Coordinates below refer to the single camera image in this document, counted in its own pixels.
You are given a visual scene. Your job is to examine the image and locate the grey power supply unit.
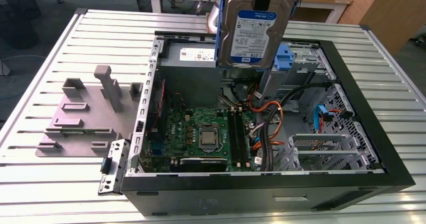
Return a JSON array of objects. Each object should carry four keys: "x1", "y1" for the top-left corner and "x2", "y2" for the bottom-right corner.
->
[{"x1": 159, "y1": 42, "x2": 225, "y2": 109}]

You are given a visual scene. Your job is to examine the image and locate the CPU socket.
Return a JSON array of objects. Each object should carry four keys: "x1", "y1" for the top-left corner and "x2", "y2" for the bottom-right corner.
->
[{"x1": 196, "y1": 124, "x2": 224, "y2": 154}]

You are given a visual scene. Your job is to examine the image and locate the black cable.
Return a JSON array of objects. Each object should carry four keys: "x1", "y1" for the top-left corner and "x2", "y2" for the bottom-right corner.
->
[
  {"x1": 268, "y1": 83, "x2": 334, "y2": 172},
  {"x1": 260, "y1": 83, "x2": 334, "y2": 172}
]

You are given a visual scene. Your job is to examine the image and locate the metal card retainer bracket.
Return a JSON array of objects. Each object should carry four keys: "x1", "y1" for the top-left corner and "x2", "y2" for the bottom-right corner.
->
[{"x1": 97, "y1": 138, "x2": 132, "y2": 197}]

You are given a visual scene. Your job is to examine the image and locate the power wire with black connector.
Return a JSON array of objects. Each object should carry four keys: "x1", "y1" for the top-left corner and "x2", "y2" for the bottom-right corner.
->
[{"x1": 328, "y1": 109, "x2": 354, "y2": 121}]

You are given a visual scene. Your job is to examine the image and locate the green motherboard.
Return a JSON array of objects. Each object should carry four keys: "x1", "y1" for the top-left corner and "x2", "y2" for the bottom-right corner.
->
[{"x1": 141, "y1": 106, "x2": 264, "y2": 174}]

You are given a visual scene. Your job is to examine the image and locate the blue bracket latch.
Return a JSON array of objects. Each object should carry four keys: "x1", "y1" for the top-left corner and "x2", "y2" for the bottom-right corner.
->
[{"x1": 100, "y1": 158, "x2": 113, "y2": 175}]

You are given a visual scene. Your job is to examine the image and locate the black office chair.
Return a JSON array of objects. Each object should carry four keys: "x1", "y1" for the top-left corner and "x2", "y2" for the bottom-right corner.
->
[{"x1": 0, "y1": 0, "x2": 43, "y2": 50}]

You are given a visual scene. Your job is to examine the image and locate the thin red wire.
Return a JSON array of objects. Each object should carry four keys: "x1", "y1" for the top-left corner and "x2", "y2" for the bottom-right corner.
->
[{"x1": 151, "y1": 80, "x2": 168, "y2": 132}]

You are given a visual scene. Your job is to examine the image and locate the hard disk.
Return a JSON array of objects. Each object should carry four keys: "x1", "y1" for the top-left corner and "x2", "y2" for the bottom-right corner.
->
[{"x1": 214, "y1": 0, "x2": 302, "y2": 71}]

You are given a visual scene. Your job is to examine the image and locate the yellow black wire bundle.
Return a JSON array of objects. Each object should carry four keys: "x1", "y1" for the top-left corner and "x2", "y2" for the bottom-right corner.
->
[{"x1": 218, "y1": 81, "x2": 264, "y2": 109}]

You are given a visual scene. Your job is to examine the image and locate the black RAM slot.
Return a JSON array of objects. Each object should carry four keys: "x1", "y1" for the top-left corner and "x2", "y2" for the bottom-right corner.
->
[{"x1": 226, "y1": 106, "x2": 244, "y2": 168}]

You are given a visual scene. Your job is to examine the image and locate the silver CPU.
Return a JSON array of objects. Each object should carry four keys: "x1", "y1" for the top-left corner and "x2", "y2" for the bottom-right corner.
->
[{"x1": 198, "y1": 130, "x2": 218, "y2": 145}]

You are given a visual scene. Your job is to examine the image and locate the grey metal drive cage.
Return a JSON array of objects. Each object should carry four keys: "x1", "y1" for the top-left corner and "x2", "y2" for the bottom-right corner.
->
[{"x1": 258, "y1": 43, "x2": 336, "y2": 102}]

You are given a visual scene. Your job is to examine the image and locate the blue drive cage latch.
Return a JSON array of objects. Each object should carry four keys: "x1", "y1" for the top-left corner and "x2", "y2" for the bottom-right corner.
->
[{"x1": 274, "y1": 44, "x2": 297, "y2": 71}]

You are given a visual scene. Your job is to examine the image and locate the green RAM stick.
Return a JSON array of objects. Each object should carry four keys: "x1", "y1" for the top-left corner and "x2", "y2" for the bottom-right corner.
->
[{"x1": 61, "y1": 129, "x2": 99, "y2": 135}]

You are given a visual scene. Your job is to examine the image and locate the black PC case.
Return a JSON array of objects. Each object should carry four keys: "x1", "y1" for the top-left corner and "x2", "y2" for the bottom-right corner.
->
[{"x1": 119, "y1": 30, "x2": 417, "y2": 216}]

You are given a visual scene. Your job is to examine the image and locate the blue SATA wire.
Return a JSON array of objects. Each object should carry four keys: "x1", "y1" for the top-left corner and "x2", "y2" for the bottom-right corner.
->
[{"x1": 313, "y1": 104, "x2": 336, "y2": 133}]

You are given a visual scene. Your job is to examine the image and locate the black graphics card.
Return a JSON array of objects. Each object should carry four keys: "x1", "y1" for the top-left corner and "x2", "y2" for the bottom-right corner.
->
[{"x1": 169, "y1": 156, "x2": 230, "y2": 174}]

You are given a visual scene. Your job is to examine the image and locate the orange power wire bundle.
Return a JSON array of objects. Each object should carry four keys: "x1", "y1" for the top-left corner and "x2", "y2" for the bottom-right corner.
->
[{"x1": 248, "y1": 100, "x2": 286, "y2": 151}]

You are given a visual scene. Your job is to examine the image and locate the thin multicolour wire bundle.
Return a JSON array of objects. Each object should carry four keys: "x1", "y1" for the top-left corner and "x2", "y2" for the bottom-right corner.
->
[{"x1": 249, "y1": 123, "x2": 266, "y2": 139}]

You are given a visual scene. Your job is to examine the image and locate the metal disk bay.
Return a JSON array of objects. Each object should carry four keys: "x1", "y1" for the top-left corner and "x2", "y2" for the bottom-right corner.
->
[{"x1": 288, "y1": 133, "x2": 381, "y2": 171}]

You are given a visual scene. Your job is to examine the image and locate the wooden cabinet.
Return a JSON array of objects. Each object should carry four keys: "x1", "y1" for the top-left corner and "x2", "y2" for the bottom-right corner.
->
[{"x1": 337, "y1": 0, "x2": 426, "y2": 56}]

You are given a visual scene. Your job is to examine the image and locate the grey parts rack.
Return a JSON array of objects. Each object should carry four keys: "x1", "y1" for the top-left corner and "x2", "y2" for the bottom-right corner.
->
[{"x1": 35, "y1": 65, "x2": 147, "y2": 159}]

